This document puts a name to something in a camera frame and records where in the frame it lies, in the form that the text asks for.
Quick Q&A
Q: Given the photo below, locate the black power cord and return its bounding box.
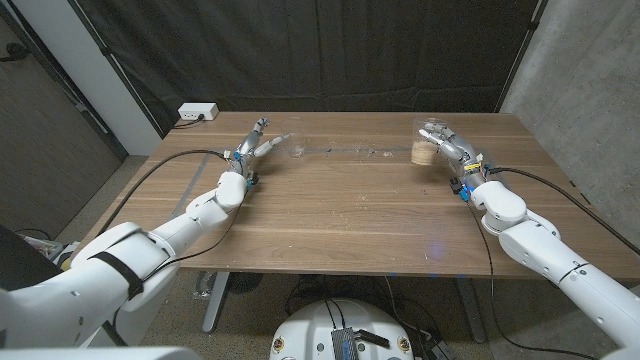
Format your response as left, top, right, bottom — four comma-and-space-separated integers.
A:
172, 114, 206, 130

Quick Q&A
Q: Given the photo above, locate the printed clutter bag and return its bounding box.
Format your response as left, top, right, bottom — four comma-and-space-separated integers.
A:
22, 234, 64, 259

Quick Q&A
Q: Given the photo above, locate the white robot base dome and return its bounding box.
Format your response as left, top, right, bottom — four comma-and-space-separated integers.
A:
268, 298, 415, 360

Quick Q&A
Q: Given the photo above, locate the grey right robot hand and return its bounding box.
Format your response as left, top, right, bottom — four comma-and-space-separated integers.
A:
417, 123, 489, 184

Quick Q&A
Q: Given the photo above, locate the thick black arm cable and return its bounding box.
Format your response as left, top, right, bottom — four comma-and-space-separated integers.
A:
489, 166, 640, 256
94, 148, 231, 239

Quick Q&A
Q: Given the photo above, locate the black chair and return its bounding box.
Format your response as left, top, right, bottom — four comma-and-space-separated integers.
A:
0, 224, 64, 291

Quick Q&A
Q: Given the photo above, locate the black connector block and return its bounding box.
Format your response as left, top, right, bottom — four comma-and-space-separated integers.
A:
355, 328, 391, 350

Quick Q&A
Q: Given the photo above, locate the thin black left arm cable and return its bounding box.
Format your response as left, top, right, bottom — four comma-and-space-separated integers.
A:
99, 184, 251, 346

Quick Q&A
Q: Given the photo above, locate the white power strip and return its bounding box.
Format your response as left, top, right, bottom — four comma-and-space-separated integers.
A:
177, 102, 220, 122

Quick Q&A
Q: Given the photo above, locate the black backdrop stand pole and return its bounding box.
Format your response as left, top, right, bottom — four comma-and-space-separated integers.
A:
67, 0, 166, 139
494, 0, 549, 114

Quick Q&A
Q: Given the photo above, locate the brown granulated sugar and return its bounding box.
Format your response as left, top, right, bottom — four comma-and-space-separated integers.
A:
410, 140, 437, 166

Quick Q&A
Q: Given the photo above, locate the clear plastic cup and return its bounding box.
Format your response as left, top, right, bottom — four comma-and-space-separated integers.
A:
410, 117, 449, 166
279, 116, 308, 159

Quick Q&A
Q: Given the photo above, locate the grey finned electronics box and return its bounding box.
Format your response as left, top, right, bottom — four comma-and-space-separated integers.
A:
331, 327, 360, 360

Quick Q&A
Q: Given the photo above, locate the grey metal table leg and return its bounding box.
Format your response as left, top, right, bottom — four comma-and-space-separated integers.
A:
202, 271, 231, 334
454, 277, 489, 345

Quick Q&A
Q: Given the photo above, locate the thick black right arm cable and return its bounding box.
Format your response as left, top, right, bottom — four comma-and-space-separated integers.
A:
489, 166, 640, 256

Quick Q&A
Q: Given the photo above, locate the white robot torso edge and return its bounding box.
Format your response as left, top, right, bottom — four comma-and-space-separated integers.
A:
0, 346, 202, 360

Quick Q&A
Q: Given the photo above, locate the black backdrop curtain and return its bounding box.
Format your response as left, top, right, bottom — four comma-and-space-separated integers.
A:
67, 0, 546, 136

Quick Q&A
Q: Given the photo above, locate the black round floor fan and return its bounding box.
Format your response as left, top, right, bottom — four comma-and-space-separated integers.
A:
225, 272, 264, 295

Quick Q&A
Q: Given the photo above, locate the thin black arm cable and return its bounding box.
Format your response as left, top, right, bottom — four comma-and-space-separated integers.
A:
464, 199, 601, 360
99, 184, 251, 346

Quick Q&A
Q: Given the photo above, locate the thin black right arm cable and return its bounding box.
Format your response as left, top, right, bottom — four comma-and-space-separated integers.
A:
464, 199, 601, 360

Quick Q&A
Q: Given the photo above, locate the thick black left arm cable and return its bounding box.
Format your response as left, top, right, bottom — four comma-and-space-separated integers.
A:
94, 148, 231, 239

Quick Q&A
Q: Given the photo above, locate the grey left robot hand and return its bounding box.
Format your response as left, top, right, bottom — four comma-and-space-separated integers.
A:
230, 117, 291, 174

